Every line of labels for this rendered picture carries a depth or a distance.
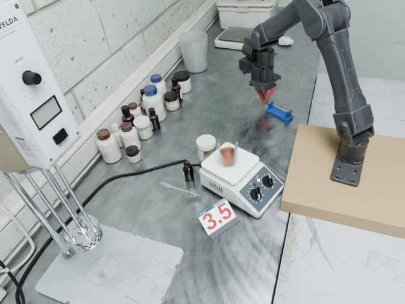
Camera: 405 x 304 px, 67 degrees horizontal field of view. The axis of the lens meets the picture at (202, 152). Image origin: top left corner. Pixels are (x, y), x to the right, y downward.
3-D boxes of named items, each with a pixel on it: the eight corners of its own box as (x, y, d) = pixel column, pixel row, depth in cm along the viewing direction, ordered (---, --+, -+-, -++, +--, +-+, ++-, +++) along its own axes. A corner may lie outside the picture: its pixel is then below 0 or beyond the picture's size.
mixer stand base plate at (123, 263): (185, 251, 74) (184, 248, 73) (147, 339, 61) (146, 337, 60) (85, 221, 83) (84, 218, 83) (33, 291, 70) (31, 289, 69)
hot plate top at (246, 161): (261, 160, 83) (261, 157, 82) (234, 187, 77) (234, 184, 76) (226, 143, 89) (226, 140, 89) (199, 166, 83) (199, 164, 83)
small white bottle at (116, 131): (127, 141, 107) (120, 121, 101) (124, 148, 104) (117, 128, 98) (117, 141, 107) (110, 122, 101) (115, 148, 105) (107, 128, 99)
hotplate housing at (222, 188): (284, 190, 85) (287, 171, 79) (258, 222, 78) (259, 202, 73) (222, 157, 96) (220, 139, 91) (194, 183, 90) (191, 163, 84)
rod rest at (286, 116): (293, 118, 108) (294, 110, 105) (287, 122, 106) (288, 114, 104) (271, 107, 114) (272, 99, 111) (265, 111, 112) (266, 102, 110)
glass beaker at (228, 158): (225, 153, 86) (224, 131, 80) (242, 160, 83) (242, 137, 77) (213, 166, 82) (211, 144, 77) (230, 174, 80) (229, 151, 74)
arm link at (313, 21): (246, 31, 97) (308, -21, 68) (269, 23, 100) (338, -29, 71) (260, 67, 99) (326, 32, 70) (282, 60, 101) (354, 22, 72)
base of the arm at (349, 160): (335, 158, 75) (366, 166, 72) (348, 113, 87) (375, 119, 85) (329, 180, 80) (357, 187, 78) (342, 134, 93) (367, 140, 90)
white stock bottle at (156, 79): (169, 104, 121) (164, 78, 114) (153, 107, 121) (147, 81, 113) (167, 96, 126) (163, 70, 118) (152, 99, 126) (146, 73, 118)
